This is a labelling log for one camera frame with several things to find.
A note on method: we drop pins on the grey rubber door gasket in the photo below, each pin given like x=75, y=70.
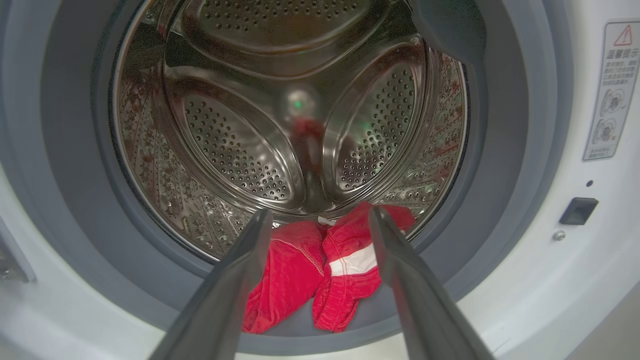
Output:
x=65, y=175

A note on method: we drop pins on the grey warning sticker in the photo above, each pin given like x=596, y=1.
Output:
x=612, y=100

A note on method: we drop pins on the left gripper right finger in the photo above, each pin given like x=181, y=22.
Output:
x=420, y=310

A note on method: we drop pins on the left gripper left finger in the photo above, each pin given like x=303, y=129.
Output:
x=225, y=300

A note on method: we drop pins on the small silver screw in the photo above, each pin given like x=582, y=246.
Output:
x=559, y=235

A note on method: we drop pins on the white washing machine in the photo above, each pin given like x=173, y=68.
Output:
x=550, y=280

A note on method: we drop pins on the red garment with white stripe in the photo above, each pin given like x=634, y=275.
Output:
x=290, y=280

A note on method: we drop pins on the black door latch slot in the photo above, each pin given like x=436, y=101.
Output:
x=577, y=211

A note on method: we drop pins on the steel washing machine drum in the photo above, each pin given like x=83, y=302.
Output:
x=235, y=150

